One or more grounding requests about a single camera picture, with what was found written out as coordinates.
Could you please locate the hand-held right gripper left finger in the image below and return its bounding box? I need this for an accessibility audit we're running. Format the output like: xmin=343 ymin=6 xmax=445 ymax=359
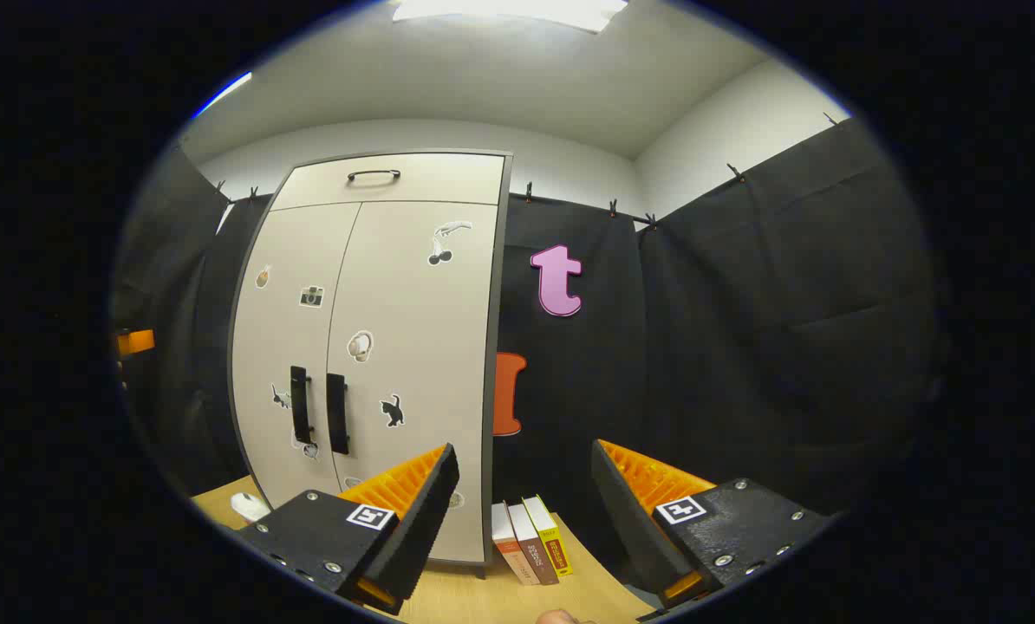
xmin=234 ymin=443 xmax=461 ymax=616

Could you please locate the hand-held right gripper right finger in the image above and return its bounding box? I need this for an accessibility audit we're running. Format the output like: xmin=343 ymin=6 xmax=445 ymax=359
xmin=590 ymin=439 xmax=833 ymax=610

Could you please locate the camera sticker shoe cabinet door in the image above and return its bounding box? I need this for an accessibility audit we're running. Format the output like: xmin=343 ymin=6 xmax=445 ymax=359
xmin=231 ymin=202 xmax=362 ymax=512

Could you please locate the cat sticker shoe cabinet door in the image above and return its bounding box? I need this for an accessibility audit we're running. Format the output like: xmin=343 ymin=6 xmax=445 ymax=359
xmin=325 ymin=201 xmax=499 ymax=564

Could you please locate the beige double-door shoe cabinet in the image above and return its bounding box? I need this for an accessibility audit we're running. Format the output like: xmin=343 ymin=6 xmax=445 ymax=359
xmin=227 ymin=149 xmax=514 ymax=580

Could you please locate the yellow book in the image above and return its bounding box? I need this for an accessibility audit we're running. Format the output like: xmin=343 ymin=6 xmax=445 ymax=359
xmin=522 ymin=495 xmax=574 ymax=578

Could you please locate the brown book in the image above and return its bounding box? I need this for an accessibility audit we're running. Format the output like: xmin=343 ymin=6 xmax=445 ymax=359
xmin=507 ymin=501 xmax=560 ymax=586

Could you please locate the white round bowl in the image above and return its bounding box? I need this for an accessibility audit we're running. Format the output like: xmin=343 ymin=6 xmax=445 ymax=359
xmin=230 ymin=491 xmax=271 ymax=523

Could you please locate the black backdrop cloth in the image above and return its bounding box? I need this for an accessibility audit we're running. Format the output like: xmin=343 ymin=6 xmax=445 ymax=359
xmin=110 ymin=113 xmax=943 ymax=608

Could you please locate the narrow ceiling light strip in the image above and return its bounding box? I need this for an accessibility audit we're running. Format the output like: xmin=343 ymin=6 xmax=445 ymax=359
xmin=192 ymin=72 xmax=254 ymax=120

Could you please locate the large ceiling light panel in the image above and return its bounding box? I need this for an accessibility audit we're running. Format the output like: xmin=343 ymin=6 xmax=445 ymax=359
xmin=392 ymin=0 xmax=629 ymax=34

